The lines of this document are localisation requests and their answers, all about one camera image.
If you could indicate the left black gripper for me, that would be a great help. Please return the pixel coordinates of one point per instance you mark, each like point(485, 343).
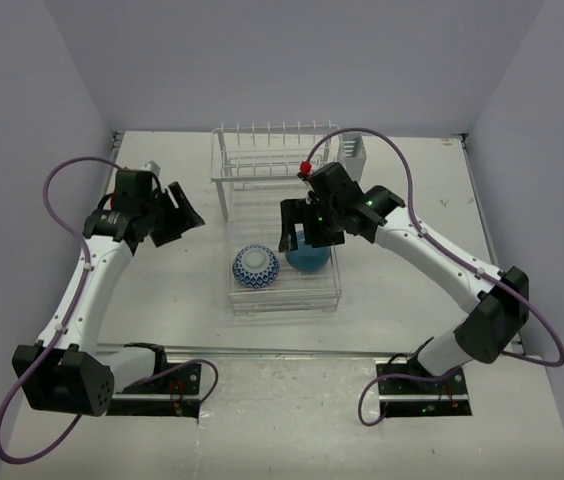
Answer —
point(182, 218)

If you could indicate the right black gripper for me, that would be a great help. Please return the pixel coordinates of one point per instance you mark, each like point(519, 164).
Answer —
point(296, 211)

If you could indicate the teal bowl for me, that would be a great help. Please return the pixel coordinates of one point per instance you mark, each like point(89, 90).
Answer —
point(305, 258)

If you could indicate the blue patterned bowl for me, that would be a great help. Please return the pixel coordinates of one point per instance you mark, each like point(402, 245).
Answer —
point(255, 267)

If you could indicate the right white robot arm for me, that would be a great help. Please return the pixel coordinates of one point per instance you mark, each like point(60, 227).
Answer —
point(336, 206)

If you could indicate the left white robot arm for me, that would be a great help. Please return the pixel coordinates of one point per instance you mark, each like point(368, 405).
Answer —
point(61, 371)

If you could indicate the grey cutlery holder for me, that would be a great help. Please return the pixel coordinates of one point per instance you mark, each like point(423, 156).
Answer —
point(353, 154)

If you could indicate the white wire dish rack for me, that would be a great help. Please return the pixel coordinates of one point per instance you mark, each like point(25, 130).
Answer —
point(254, 168)

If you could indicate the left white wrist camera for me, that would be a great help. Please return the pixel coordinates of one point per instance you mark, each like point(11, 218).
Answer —
point(152, 167)

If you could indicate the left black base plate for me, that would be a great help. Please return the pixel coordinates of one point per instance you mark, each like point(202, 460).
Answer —
point(177, 395)

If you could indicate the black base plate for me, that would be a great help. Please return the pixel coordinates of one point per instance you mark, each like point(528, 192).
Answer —
point(403, 398)
point(177, 395)

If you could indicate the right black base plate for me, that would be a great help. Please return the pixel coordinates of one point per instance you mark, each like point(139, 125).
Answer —
point(403, 398)

